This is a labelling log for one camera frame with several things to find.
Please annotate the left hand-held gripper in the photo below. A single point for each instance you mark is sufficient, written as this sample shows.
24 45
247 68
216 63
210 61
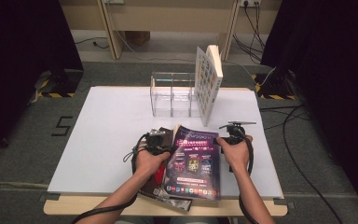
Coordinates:
157 141

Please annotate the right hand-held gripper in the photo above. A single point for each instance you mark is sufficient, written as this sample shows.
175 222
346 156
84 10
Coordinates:
236 135

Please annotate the clear acrylic book rack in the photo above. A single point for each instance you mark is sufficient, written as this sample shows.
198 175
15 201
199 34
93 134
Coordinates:
174 99

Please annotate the black and red magazine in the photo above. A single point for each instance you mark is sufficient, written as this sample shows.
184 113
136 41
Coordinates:
150 186

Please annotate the purple magazine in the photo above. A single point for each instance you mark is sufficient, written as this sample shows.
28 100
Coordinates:
195 168

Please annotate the white book with picture grid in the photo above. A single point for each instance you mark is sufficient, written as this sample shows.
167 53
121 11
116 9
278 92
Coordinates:
206 84

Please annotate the person's right hand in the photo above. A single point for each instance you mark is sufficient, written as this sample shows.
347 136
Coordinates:
237 155

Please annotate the person's left hand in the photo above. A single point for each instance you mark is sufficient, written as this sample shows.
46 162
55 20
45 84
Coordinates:
150 163

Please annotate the black stand base striped tape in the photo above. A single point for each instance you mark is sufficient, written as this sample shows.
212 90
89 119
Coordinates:
60 81
276 84

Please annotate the brown cardboard box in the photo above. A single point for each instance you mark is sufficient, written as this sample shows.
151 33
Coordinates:
136 37

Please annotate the black curtain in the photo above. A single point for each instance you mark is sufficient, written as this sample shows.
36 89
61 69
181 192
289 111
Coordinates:
332 62
18 62

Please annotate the beige wooden desk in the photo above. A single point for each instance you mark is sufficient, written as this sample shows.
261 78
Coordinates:
167 15

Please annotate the white wall socket with plugs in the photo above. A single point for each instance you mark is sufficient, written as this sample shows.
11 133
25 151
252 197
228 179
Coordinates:
250 3

